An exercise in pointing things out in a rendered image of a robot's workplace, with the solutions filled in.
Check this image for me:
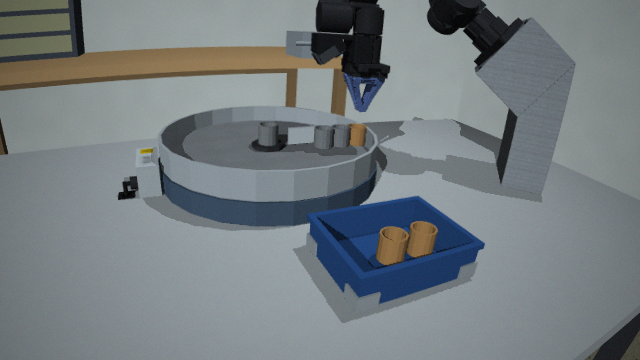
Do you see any grey metal ring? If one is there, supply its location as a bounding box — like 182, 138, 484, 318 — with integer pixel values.
258, 122, 279, 146
332, 124, 351, 148
313, 125, 334, 149

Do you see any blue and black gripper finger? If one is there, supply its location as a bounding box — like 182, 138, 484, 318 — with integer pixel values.
343, 73, 373, 110
350, 76, 385, 112

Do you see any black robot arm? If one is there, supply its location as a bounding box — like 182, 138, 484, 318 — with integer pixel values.
311, 0, 524, 66

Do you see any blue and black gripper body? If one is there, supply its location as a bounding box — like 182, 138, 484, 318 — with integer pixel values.
341, 35, 390, 79

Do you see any bronze bushing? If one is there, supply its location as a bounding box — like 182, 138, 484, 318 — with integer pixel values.
348, 123, 366, 146
376, 226, 409, 266
406, 221, 438, 258

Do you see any blue crate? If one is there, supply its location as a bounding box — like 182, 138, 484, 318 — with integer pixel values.
306, 196, 485, 313

